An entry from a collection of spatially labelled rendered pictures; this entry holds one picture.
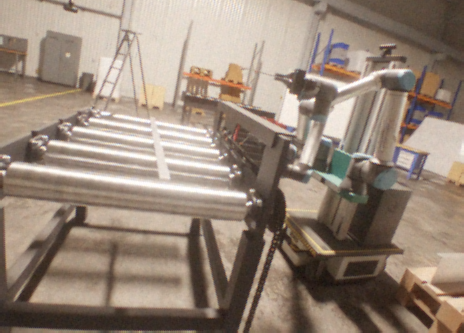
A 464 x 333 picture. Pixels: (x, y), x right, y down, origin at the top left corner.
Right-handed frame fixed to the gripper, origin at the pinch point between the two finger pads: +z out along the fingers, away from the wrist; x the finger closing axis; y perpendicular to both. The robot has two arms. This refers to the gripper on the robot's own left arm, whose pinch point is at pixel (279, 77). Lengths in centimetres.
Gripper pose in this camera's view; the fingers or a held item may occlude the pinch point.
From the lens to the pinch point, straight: 139.6
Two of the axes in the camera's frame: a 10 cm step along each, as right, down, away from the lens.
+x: 2.2, -9.5, -2.2
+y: -2.3, -2.7, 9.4
